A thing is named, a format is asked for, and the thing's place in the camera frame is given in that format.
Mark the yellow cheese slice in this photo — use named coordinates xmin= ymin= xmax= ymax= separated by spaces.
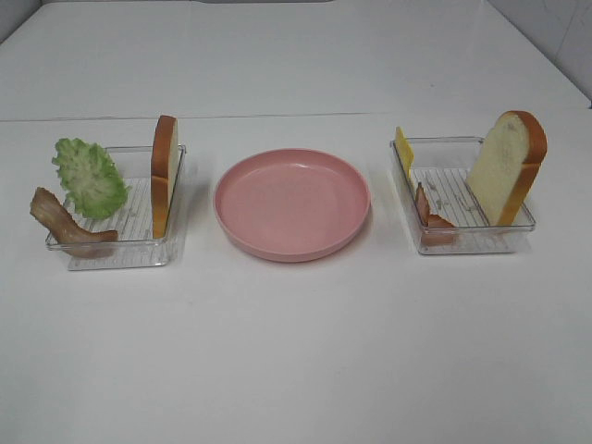
xmin=395 ymin=127 xmax=414 ymax=180

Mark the pink bacon strip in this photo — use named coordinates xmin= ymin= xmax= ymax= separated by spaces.
xmin=415 ymin=182 xmax=455 ymax=246

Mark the white bread slice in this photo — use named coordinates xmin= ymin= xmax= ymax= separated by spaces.
xmin=151 ymin=115 xmax=179 ymax=239
xmin=466 ymin=110 xmax=547 ymax=226

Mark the green lettuce leaf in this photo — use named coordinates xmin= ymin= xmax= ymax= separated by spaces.
xmin=52 ymin=138 xmax=130 ymax=219

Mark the brown bacon strip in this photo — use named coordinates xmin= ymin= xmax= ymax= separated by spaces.
xmin=30 ymin=187 xmax=118 ymax=259

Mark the pink round plate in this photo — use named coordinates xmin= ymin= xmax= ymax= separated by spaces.
xmin=213 ymin=149 xmax=371 ymax=263

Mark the right clear plastic container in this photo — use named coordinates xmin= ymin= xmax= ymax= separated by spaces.
xmin=390 ymin=136 xmax=536 ymax=255

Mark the clear plastic container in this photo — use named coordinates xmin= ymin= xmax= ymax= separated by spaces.
xmin=390 ymin=136 xmax=536 ymax=255
xmin=45 ymin=144 xmax=189 ymax=271

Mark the left clear plastic container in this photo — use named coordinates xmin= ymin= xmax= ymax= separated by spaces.
xmin=45 ymin=144 xmax=189 ymax=271

